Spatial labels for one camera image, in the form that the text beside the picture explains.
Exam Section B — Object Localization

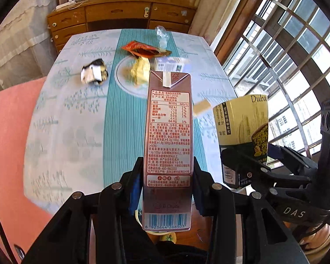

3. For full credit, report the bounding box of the red milk carton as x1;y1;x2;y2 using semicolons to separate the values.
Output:
142;71;194;232

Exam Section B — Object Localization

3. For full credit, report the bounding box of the green chocolate box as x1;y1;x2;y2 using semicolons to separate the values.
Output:
213;94;268;189

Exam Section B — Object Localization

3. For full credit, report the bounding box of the small beige box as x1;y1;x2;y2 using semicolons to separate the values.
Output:
193;99;212;117

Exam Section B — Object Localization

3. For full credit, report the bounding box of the yellow paper bag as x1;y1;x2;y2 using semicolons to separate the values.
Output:
130;57;151;85

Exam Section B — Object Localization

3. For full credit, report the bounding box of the white lilac small box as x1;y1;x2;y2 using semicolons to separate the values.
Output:
154;57;189;73

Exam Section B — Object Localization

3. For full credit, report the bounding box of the black floral wrapper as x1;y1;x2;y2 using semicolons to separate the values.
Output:
80;59;108;85

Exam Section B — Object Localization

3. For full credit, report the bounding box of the red orange snack wrapper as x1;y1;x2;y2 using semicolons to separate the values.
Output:
121;40;172;59

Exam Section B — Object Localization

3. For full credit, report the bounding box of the round dark trash bin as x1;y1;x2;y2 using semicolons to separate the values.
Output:
134;208;166;237

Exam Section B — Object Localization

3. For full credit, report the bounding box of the person right hand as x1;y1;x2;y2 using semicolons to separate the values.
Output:
299;225;330;258

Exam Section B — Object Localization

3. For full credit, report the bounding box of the right yellow slipper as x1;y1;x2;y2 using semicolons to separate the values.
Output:
159;232;177;244

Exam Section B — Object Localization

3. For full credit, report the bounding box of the leaf-print teal tablecloth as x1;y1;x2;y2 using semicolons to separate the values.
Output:
23;28;237;216

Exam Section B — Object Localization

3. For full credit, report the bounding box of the metal window grille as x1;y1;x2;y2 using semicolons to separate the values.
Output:
223;0;330;160

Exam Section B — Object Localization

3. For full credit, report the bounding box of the clear crushed plastic bottle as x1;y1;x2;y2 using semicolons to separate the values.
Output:
155;26;170;50

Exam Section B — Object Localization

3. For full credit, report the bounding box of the floral curtain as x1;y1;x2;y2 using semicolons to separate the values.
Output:
188;0;240;48

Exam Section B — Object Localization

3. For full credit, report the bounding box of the wooden desk with drawers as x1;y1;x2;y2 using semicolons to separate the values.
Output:
47;0;197;52

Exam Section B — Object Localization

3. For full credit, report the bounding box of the lace-covered cabinet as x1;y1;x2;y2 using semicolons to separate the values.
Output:
0;0;57;91

